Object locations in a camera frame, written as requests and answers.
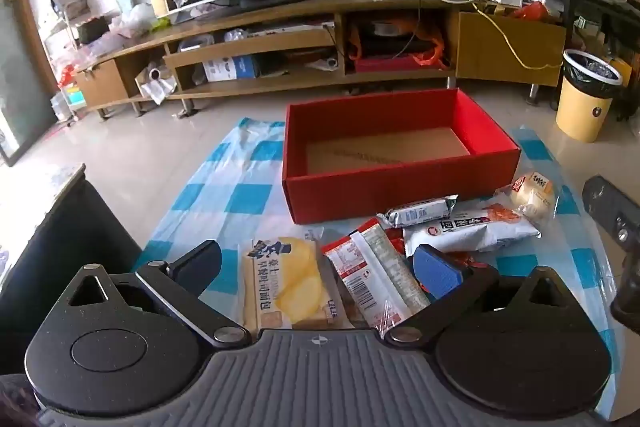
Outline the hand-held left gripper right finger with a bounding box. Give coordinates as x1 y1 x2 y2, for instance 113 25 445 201
382 244 583 350

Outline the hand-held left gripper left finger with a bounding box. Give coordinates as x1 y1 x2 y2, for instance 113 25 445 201
59 239 252 350

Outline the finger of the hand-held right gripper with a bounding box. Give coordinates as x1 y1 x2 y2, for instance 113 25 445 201
581 175 640 254

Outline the white spicy strip packet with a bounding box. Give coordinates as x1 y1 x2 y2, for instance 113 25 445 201
402 201 542 258

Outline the green white wafer packet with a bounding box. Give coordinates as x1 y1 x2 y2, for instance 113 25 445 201
376 195 460 229

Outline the red white cracker packet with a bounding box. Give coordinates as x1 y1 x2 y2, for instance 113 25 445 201
321 217 432 339

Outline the clear round bun packet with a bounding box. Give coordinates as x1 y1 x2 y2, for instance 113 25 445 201
495 172 556 222

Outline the red cardboard box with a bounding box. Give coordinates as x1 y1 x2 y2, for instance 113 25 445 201
281 88 522 225

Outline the yellow sliced bread packet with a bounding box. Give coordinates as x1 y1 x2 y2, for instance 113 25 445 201
243 234 351 333

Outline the blue checkered cloth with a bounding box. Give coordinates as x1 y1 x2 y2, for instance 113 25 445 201
131 117 621 423

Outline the yellow trash bin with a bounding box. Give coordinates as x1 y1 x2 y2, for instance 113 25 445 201
555 49 623 142

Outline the black furniture piece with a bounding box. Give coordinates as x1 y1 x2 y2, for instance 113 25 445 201
0 164 146 358

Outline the wooden television stand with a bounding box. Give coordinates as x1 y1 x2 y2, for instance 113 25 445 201
72 0 568 118

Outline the blue white carton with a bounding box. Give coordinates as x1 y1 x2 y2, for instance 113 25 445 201
202 56 261 82

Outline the flat red case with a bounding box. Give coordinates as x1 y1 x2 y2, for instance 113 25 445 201
355 54 451 75

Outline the orange plastic bag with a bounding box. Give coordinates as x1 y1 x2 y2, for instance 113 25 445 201
347 19 448 68

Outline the white storage cart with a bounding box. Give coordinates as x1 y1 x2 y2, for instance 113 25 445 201
42 0 103 128

